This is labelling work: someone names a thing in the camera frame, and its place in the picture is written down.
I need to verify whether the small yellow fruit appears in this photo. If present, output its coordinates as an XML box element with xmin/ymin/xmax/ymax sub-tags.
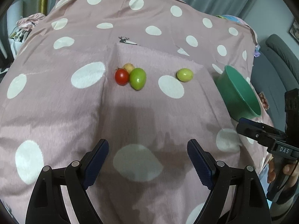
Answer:
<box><xmin>122</xmin><ymin>63</ymin><xmax>135</xmax><ymax>74</ymax></box>

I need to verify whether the green oval fruit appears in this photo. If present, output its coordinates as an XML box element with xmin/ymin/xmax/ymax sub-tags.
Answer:
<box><xmin>129</xmin><ymin>68</ymin><xmax>147</xmax><ymax>91</ymax></box>

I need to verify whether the green plastic bowl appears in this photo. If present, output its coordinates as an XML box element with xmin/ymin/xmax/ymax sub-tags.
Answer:
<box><xmin>215</xmin><ymin>65</ymin><xmax>261</xmax><ymax>121</ymax></box>

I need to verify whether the right hand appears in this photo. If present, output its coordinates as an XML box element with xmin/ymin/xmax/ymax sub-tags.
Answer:
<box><xmin>267</xmin><ymin>159</ymin><xmax>298</xmax><ymax>187</ymax></box>

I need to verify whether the pink polka dot cloth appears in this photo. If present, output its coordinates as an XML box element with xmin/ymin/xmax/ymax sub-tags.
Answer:
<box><xmin>1</xmin><ymin>0</ymin><xmax>269</xmax><ymax>223</ymax></box>

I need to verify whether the small light green fruit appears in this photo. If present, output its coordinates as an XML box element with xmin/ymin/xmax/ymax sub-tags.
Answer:
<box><xmin>176</xmin><ymin>68</ymin><xmax>194</xmax><ymax>83</ymax></box>

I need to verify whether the red tomato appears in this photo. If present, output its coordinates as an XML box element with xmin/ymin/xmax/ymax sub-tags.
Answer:
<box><xmin>115</xmin><ymin>68</ymin><xmax>129</xmax><ymax>85</ymax></box>

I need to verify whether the grey sofa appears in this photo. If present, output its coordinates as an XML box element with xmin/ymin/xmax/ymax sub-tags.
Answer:
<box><xmin>250</xmin><ymin>34</ymin><xmax>298</xmax><ymax>131</ymax></box>

